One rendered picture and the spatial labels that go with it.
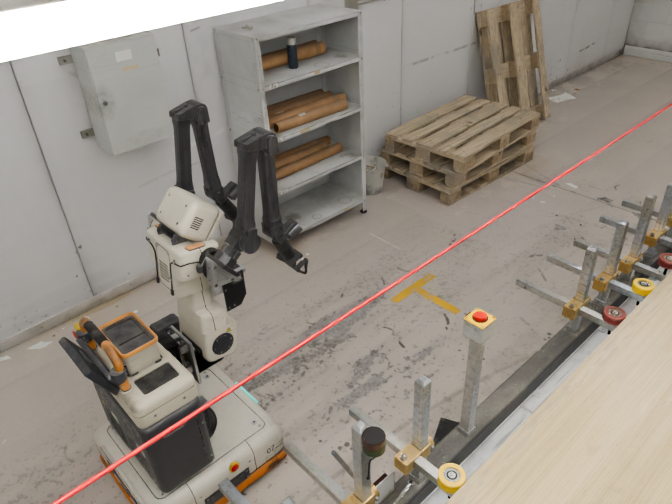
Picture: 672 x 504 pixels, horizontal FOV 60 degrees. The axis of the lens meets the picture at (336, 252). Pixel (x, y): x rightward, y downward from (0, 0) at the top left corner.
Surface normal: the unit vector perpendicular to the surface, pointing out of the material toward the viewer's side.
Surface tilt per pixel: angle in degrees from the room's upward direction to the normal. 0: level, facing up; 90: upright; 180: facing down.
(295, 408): 0
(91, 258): 90
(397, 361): 0
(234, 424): 0
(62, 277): 90
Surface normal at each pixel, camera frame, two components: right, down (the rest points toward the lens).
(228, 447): -0.04, -0.83
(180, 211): -0.57, -0.25
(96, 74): 0.68, 0.38
